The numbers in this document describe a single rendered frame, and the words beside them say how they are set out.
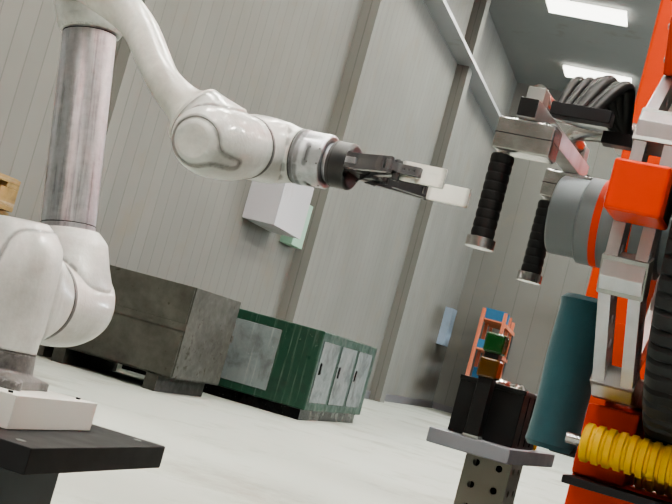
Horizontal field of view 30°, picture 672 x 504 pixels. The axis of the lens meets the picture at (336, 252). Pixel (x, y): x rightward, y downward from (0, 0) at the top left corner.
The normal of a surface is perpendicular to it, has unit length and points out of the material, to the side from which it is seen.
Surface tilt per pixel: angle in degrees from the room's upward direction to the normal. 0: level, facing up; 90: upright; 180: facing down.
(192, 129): 106
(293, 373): 90
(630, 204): 90
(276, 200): 90
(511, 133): 90
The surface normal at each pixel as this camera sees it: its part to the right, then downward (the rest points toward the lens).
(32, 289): 0.67, 0.05
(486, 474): -0.36, -0.17
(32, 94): 0.93, 0.23
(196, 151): -0.33, 0.05
